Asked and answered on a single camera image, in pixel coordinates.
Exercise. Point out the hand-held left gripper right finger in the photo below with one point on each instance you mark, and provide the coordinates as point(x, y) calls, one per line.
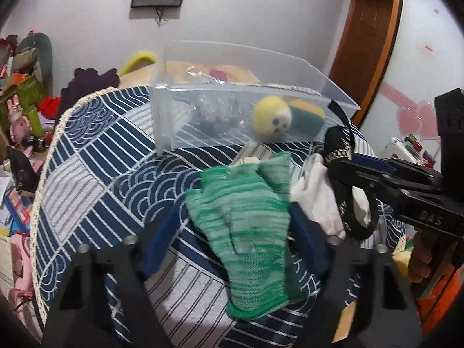
point(308, 239)

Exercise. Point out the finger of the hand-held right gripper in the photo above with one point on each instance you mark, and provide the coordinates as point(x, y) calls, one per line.
point(359, 177)
point(373, 165)

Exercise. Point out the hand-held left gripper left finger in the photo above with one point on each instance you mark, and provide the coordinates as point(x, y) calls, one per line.
point(159, 239)

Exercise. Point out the black patterned band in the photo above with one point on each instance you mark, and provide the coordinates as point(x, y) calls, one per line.
point(339, 145)

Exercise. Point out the green knit glove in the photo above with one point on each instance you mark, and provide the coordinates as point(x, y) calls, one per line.
point(250, 224)

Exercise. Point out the clear plastic box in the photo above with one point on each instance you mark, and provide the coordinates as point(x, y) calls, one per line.
point(217, 90)

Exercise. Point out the person's right forearm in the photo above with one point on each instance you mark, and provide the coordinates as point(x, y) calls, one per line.
point(442, 304)

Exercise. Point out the person's right hand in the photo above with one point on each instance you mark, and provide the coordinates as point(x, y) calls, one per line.
point(420, 257)

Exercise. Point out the white box with bottles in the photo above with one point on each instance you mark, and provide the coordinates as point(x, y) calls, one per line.
point(402, 150)

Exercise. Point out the white cloth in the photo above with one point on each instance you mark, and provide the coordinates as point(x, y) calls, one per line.
point(319, 195)

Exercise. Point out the pink heart stickers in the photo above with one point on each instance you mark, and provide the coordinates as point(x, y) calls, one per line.
point(417, 119)

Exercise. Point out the green yellow sponge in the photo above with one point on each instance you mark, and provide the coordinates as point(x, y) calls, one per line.
point(308, 118)

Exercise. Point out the blue white patterned tablecloth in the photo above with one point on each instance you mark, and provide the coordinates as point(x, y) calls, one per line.
point(108, 159)

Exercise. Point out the yellow face ball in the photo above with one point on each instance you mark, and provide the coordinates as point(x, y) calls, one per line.
point(272, 118)

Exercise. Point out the grey fluffy scrubber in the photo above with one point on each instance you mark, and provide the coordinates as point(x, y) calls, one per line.
point(215, 112)

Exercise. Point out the dark purple cloth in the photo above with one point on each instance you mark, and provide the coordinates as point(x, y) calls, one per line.
point(87, 87)

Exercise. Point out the red cloth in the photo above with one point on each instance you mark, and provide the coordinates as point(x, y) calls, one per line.
point(50, 106)

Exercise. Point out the yellow curved toy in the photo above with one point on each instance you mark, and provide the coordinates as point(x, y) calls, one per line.
point(139, 60)

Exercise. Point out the pink rabbit toy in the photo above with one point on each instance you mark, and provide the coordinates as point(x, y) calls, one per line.
point(18, 119)

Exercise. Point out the green plush toy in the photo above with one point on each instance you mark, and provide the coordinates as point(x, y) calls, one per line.
point(38, 58)

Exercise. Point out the wooden door frame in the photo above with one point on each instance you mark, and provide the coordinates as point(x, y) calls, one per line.
point(366, 43)

